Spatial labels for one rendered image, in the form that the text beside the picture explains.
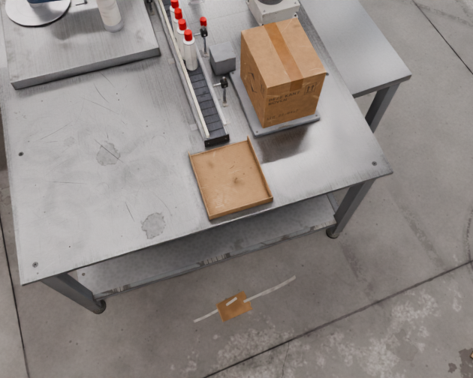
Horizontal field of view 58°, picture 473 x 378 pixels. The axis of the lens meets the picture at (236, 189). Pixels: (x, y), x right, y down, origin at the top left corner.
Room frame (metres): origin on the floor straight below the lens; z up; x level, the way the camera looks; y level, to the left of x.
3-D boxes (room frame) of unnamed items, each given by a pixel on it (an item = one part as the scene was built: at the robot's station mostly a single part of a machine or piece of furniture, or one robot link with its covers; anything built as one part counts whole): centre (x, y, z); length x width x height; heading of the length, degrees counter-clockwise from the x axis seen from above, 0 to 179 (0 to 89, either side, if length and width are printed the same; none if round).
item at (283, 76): (1.20, -0.17, 0.99); 0.30 x 0.24 x 0.27; 19
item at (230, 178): (0.80, 0.03, 0.85); 0.30 x 0.26 x 0.04; 19
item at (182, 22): (1.39, 0.24, 0.98); 0.05 x 0.05 x 0.20
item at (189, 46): (1.33, 0.21, 0.98); 0.05 x 0.05 x 0.20
